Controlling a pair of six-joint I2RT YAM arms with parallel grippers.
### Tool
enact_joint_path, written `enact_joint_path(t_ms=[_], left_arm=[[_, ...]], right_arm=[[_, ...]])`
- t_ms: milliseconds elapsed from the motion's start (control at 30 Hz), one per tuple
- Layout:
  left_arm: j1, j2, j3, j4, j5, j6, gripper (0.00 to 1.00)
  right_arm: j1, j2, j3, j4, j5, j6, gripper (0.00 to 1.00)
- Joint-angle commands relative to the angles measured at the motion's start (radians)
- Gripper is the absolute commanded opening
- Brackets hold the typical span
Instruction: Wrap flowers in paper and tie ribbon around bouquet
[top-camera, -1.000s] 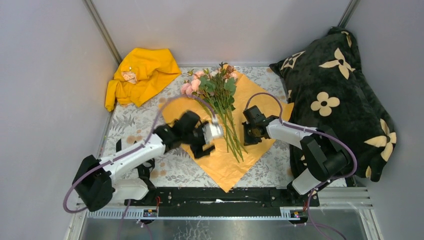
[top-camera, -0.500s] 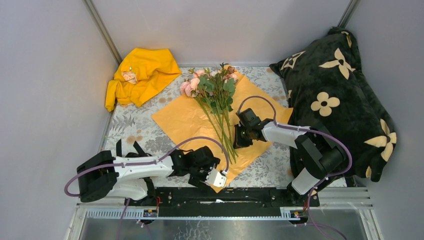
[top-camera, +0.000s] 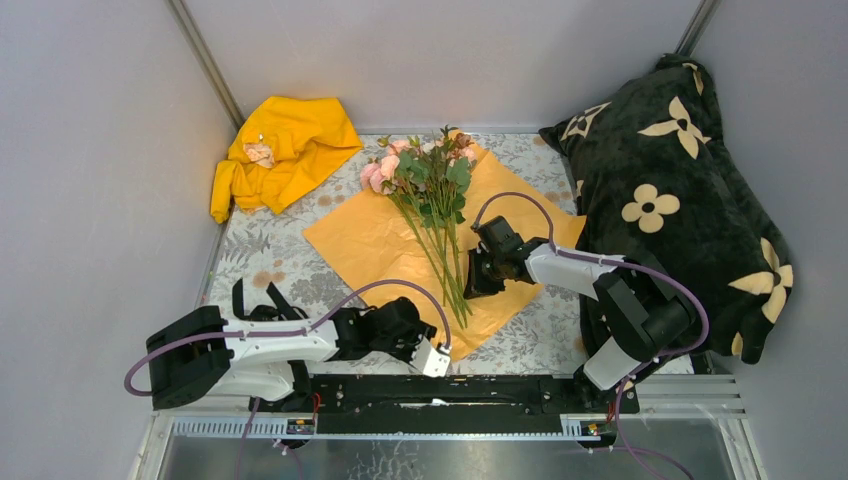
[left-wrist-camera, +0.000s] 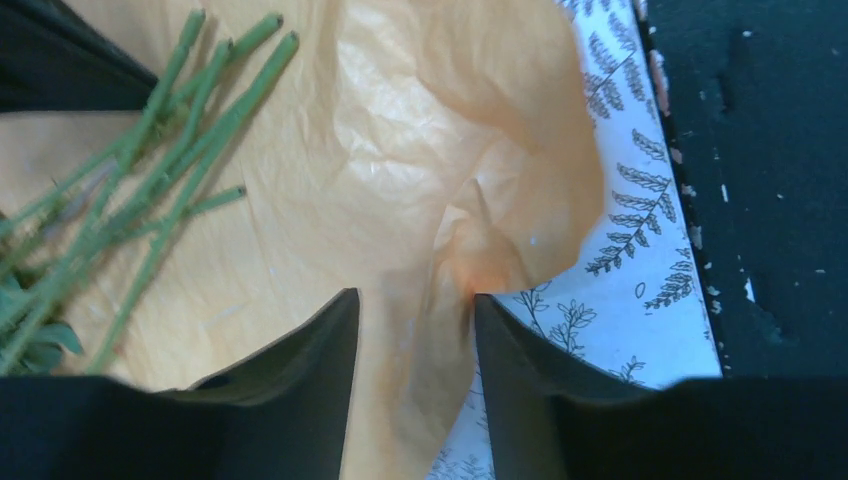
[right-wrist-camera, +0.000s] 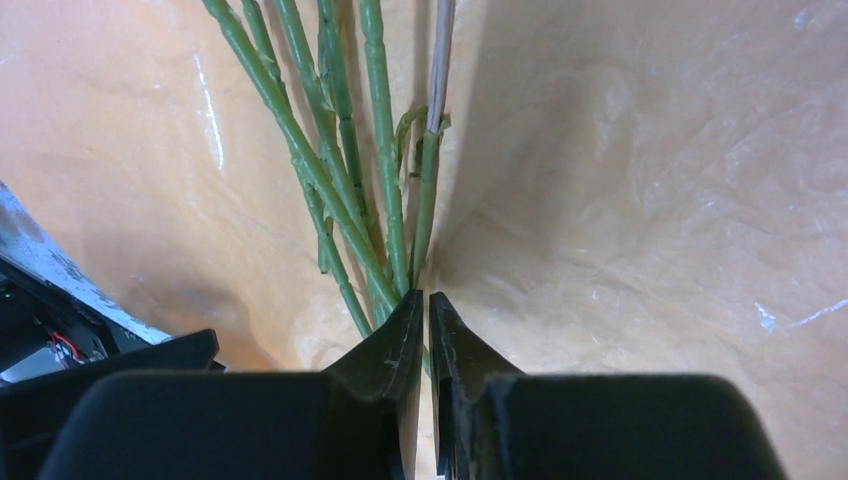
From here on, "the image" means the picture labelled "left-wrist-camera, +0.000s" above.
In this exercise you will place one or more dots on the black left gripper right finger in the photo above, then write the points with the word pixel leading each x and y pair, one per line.
pixel 554 416

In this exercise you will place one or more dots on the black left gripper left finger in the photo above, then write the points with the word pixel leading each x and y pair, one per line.
pixel 280 413

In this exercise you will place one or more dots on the orange wrapping paper sheet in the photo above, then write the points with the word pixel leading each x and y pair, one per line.
pixel 420 151

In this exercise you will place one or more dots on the pink fake flower bunch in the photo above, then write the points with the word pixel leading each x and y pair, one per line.
pixel 144 186

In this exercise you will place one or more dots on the floral patterned tablecloth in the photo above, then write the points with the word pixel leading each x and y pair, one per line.
pixel 632 306

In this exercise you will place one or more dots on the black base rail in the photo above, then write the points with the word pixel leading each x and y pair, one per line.
pixel 758 101

